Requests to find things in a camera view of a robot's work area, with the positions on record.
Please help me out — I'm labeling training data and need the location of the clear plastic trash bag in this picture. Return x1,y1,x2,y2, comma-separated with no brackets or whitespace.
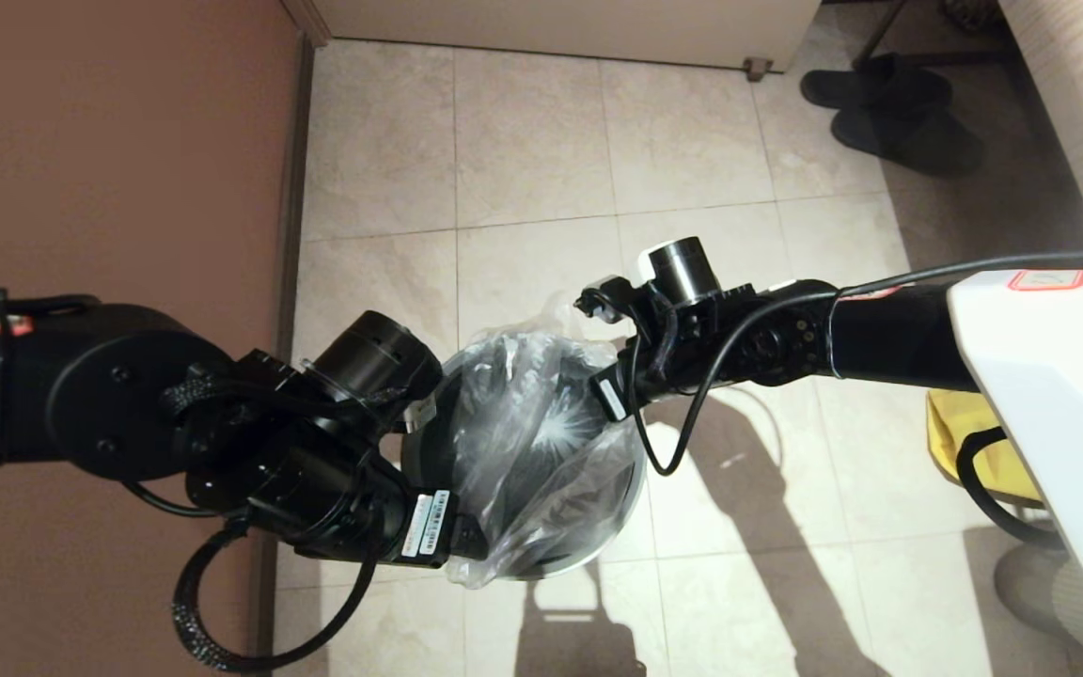
446,291,644,590

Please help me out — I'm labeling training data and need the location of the black round trash bin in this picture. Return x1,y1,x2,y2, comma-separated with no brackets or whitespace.
400,343,646,581

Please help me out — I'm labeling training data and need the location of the yellow cloth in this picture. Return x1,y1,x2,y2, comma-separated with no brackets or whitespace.
925,390,1045,509

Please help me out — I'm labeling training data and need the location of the white door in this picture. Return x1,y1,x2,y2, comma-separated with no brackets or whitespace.
311,0,823,74

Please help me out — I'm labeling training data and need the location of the black slipper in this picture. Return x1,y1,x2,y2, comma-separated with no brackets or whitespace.
830,105,986,180
800,55,953,118

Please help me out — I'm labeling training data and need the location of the grey ribbed round stool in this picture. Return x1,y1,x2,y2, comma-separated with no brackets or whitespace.
993,541,1083,670

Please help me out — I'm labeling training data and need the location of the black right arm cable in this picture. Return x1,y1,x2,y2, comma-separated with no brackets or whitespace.
629,249,1083,477

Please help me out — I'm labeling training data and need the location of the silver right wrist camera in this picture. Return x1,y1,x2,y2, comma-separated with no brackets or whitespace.
574,276,638,323

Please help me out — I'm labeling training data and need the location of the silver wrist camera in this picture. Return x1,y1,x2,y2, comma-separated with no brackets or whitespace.
574,276,638,323
405,393,441,435

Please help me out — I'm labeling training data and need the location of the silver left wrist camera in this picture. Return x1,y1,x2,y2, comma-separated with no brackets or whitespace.
405,393,441,435

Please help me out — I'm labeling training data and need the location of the black braided wrist cable loop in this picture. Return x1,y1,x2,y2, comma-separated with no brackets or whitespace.
171,522,381,673

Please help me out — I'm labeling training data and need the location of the black braided right shoulder cable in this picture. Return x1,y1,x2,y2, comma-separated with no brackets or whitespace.
955,428,1064,551

